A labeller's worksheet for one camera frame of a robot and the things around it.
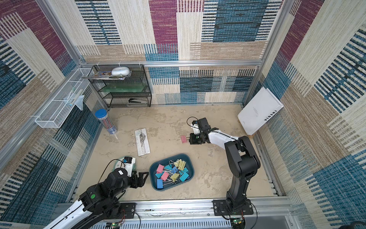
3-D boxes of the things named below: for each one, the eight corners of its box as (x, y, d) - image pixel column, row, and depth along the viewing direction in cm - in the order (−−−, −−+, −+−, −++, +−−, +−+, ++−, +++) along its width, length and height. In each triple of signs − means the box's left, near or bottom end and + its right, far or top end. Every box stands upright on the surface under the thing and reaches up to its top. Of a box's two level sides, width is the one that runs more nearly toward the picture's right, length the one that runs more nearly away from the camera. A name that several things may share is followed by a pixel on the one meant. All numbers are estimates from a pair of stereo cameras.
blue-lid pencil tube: (105, 134, 106) (92, 117, 91) (109, 126, 111) (96, 109, 96) (116, 134, 106) (104, 117, 91) (119, 126, 111) (108, 108, 96)
